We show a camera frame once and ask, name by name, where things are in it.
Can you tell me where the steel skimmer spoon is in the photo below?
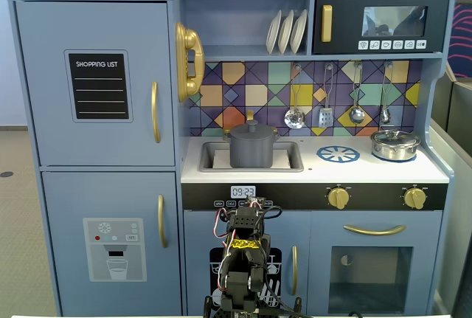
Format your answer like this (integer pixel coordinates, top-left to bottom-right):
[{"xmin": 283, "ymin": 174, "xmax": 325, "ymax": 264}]
[{"xmin": 283, "ymin": 63, "xmax": 306, "ymax": 130}]

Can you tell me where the short gold fridge handle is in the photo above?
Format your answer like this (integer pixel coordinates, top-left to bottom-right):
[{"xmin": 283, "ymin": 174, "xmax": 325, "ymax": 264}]
[{"xmin": 157, "ymin": 194, "xmax": 169, "ymax": 249}]

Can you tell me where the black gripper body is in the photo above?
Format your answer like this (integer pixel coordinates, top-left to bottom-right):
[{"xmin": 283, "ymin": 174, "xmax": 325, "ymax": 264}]
[{"xmin": 233, "ymin": 206, "xmax": 266, "ymax": 230}]

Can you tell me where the long gold fridge handle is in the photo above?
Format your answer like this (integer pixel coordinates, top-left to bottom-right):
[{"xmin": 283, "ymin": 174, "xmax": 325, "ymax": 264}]
[{"xmin": 150, "ymin": 81, "xmax": 162, "ymax": 145}]

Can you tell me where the black power cable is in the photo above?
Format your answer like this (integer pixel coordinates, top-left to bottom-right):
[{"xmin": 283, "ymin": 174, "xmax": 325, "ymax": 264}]
[{"xmin": 257, "ymin": 277, "xmax": 309, "ymax": 318}]

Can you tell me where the steel slotted spatula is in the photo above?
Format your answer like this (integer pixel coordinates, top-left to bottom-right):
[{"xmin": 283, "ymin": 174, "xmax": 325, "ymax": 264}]
[{"xmin": 318, "ymin": 62, "xmax": 335, "ymax": 129}]

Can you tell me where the gray sink basin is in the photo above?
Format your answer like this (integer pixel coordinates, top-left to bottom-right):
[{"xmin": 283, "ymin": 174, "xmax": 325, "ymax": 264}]
[{"xmin": 198, "ymin": 140, "xmax": 305, "ymax": 173}]

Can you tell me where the gold oven handle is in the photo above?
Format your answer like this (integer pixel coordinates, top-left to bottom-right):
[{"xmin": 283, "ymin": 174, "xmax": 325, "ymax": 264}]
[{"xmin": 343, "ymin": 224, "xmax": 407, "ymax": 237}]

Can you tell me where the large blue fridge door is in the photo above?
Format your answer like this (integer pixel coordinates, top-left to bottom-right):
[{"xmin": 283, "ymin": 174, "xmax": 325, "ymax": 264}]
[{"xmin": 15, "ymin": 0, "xmax": 176, "ymax": 167}]

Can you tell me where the black microwave door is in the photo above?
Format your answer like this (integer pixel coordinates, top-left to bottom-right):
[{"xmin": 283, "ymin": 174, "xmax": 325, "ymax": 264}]
[{"xmin": 312, "ymin": 0, "xmax": 451, "ymax": 55}]

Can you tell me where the gray cooking pot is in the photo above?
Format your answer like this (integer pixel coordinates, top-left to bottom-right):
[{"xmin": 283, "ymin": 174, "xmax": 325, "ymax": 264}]
[{"xmin": 223, "ymin": 128, "xmax": 280, "ymax": 169}]

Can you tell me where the shiny steel pot lid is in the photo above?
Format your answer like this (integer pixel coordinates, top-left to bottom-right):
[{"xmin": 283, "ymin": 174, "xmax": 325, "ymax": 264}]
[{"xmin": 371, "ymin": 128, "xmax": 420, "ymax": 145}]

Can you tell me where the gray ice dispenser panel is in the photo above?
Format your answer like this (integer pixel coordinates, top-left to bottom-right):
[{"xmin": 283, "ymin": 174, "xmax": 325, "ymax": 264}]
[{"xmin": 83, "ymin": 217, "xmax": 148, "ymax": 283}]

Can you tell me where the gold stove knob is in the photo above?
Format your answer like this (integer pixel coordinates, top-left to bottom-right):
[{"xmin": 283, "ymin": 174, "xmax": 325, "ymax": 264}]
[
  {"xmin": 402, "ymin": 186, "xmax": 428, "ymax": 210},
  {"xmin": 327, "ymin": 186, "xmax": 351, "ymax": 210}
]

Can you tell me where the blue oven door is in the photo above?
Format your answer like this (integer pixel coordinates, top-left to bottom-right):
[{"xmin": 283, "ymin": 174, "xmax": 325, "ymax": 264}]
[{"xmin": 309, "ymin": 210, "xmax": 443, "ymax": 315}]

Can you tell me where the black shopping list board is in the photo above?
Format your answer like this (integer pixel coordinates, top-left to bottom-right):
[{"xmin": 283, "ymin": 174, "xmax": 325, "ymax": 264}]
[{"xmin": 64, "ymin": 49, "xmax": 133, "ymax": 123}]

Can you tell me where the blue fridge door with dispenser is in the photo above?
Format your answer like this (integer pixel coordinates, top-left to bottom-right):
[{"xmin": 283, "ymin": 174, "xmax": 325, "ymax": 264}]
[{"xmin": 41, "ymin": 170, "xmax": 184, "ymax": 317}]

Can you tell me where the steel ladle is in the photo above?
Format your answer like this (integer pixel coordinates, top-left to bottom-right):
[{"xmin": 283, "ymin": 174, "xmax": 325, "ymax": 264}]
[{"xmin": 348, "ymin": 61, "xmax": 366, "ymax": 125}]

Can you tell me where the small steel spoon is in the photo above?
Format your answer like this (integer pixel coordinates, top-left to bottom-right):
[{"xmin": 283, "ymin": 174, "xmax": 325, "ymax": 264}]
[{"xmin": 379, "ymin": 61, "xmax": 394, "ymax": 124}]

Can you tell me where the red white servo cable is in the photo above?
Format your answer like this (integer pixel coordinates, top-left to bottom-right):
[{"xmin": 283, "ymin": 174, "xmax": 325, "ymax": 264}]
[{"xmin": 214, "ymin": 205, "xmax": 237, "ymax": 240}]

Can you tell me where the gold dishwasher handle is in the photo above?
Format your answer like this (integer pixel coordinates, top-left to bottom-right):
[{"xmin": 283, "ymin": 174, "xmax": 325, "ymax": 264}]
[{"xmin": 291, "ymin": 246, "xmax": 299, "ymax": 296}]

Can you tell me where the digital clock display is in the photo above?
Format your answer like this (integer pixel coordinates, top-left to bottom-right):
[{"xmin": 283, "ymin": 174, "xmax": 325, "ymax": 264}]
[{"xmin": 230, "ymin": 185, "xmax": 257, "ymax": 199}]

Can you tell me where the gold toy telephone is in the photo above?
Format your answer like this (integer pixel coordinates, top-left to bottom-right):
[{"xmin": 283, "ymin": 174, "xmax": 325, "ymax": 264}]
[{"xmin": 175, "ymin": 21, "xmax": 206, "ymax": 103}]

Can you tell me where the gold microwave handle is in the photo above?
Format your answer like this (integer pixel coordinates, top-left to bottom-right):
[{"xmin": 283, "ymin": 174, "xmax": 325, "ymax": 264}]
[{"xmin": 321, "ymin": 4, "xmax": 333, "ymax": 44}]

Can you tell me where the blue dishwasher door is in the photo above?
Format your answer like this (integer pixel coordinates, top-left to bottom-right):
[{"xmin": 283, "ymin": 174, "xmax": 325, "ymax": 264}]
[{"xmin": 183, "ymin": 210, "xmax": 310, "ymax": 315}]

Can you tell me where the gray pot lid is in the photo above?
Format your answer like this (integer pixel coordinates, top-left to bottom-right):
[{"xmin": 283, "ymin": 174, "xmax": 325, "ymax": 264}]
[{"xmin": 231, "ymin": 119, "xmax": 276, "ymax": 140}]

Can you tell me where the white plate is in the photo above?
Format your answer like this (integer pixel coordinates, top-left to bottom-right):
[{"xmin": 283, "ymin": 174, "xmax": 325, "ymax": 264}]
[
  {"xmin": 265, "ymin": 10, "xmax": 283, "ymax": 55},
  {"xmin": 277, "ymin": 10, "xmax": 295, "ymax": 55},
  {"xmin": 289, "ymin": 9, "xmax": 308, "ymax": 55}
]

